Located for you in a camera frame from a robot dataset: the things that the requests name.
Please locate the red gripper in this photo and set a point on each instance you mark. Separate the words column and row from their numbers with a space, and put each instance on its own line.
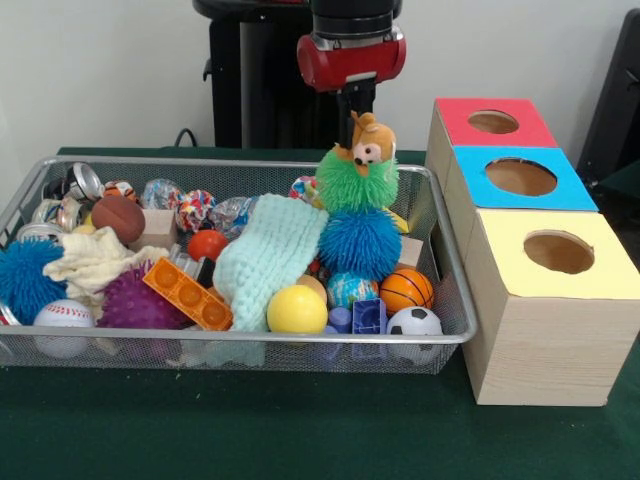
column 350, row 62

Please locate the brown monkey plush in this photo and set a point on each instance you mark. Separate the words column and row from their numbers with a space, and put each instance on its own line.
column 370, row 137

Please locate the green fuzzy ball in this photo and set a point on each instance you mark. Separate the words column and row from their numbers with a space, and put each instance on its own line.
column 350, row 187

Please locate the blue fuzzy ball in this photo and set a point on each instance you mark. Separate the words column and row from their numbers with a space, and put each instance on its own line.
column 25, row 280
column 359, row 245

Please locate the wooden box with three holes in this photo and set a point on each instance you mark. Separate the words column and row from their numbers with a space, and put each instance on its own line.
column 545, row 350

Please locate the shallow clear mesh bin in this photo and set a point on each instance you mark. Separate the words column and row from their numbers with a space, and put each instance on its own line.
column 150, row 352

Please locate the mint green knitted cloth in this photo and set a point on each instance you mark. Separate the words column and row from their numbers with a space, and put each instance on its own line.
column 265, row 255

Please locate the small orange basketball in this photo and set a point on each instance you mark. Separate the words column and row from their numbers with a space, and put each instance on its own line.
column 406, row 290

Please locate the yellow ball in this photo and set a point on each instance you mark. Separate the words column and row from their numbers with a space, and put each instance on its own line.
column 296, row 310

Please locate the black and white soccer ball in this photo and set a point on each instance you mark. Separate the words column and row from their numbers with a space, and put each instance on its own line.
column 415, row 322

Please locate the orange plastic block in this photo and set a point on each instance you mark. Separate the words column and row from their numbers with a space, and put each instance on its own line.
column 187, row 295

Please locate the black upright panel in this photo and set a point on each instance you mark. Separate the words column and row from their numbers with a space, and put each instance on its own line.
column 617, row 100

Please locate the brown toy football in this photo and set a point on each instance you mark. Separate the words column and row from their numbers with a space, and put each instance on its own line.
column 117, row 217

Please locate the dark green table cloth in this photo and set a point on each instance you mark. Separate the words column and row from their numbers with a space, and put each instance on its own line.
column 625, row 182
column 300, row 430

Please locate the purple spiky ball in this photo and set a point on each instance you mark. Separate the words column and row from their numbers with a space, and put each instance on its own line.
column 130, row 302

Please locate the white baseball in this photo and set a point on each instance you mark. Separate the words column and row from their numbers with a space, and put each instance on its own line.
column 62, row 315

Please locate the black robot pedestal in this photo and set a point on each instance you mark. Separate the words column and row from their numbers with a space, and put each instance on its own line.
column 260, row 75

